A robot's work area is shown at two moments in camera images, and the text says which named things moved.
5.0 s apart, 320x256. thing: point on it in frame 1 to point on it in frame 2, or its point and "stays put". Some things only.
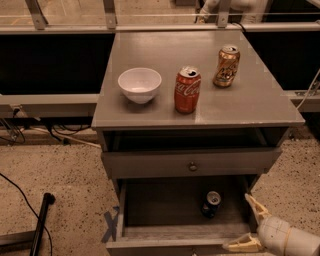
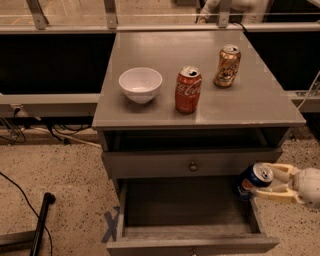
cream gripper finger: x=258 y=209 to x=283 y=173
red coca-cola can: x=187 y=86 stays put
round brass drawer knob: x=193 y=167 stays put
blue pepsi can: x=209 y=209 to x=256 y=176
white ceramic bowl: x=139 y=84 stays put
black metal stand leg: x=48 y=199 stays put
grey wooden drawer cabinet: x=188 y=108 stays put
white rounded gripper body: x=274 y=232 to x=310 y=186
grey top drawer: x=192 y=152 stays put
